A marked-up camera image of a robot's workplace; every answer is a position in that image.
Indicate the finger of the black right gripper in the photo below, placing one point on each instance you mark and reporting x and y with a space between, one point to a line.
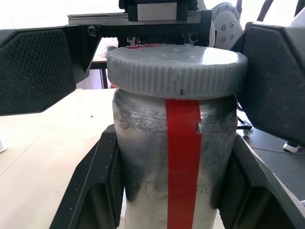
35 71
274 83

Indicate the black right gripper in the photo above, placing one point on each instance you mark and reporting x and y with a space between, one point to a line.
190 19

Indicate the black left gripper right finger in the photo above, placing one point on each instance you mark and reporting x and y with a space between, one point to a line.
257 198

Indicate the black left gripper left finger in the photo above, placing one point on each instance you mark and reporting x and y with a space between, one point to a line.
90 190

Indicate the grey ribbed jar lid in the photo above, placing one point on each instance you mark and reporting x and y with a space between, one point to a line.
176 69

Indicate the grey jar with red tape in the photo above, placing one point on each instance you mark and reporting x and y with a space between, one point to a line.
147 143

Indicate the black chair base with caster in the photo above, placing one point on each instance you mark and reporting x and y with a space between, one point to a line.
246 130

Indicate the white and blue shoe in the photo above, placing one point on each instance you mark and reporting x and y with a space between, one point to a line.
291 146

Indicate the wooden table with black legs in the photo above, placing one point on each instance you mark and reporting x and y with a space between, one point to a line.
101 62

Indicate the white object at table edge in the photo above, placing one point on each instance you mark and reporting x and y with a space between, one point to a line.
2 143

